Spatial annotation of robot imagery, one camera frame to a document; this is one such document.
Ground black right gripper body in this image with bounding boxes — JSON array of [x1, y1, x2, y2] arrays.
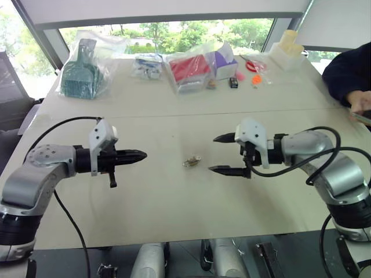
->
[[239, 141, 257, 178]]

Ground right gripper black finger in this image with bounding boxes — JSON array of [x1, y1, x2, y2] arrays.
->
[[213, 132, 237, 144], [208, 164, 248, 178]]

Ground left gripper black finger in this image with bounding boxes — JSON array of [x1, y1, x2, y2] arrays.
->
[[116, 158, 146, 168], [116, 149, 148, 160]]

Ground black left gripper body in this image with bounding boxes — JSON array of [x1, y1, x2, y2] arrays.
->
[[97, 140, 118, 189]]

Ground person bare hand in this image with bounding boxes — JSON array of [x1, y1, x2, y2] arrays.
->
[[346, 90, 371, 114]]

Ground purple and white carton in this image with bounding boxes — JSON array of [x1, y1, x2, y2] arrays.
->
[[213, 49, 239, 82]]

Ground bagged red box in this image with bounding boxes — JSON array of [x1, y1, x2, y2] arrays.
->
[[164, 47, 214, 96]]

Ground bagged green plastic dustpan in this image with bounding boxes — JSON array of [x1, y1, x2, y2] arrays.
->
[[56, 36, 113, 101]]

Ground silver rounded cylinder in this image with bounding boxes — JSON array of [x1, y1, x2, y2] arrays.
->
[[134, 242, 166, 278], [209, 237, 248, 278]]

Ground bag of blue white parts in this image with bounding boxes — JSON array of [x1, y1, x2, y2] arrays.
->
[[130, 54, 163, 81]]

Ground white printed plastic fixture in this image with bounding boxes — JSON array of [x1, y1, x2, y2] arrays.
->
[[268, 28, 307, 72]]

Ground dark office chair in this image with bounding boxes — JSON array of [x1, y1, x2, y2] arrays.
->
[[0, 50, 45, 178]]

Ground black metal clamp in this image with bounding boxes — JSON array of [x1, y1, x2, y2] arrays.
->
[[97, 262, 118, 278]]

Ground wide white window blind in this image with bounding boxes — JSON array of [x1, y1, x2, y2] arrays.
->
[[13, 0, 313, 30]]

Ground narrow white window blind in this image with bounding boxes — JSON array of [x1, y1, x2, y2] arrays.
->
[[294, 0, 371, 53]]

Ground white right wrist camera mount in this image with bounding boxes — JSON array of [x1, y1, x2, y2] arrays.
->
[[234, 117, 275, 169]]

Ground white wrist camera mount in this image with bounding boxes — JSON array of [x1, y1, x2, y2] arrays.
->
[[88, 118, 119, 177], [234, 117, 275, 169]]

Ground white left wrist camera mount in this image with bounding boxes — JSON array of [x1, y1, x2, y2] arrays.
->
[[88, 118, 119, 177]]

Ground red handled scissors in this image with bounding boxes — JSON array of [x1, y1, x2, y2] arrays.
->
[[239, 54, 270, 74]]

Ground black strap under table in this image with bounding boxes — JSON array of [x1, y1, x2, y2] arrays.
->
[[199, 239, 214, 272]]

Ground dark metal bracket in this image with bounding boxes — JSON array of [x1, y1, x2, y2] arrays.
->
[[254, 242, 277, 278]]

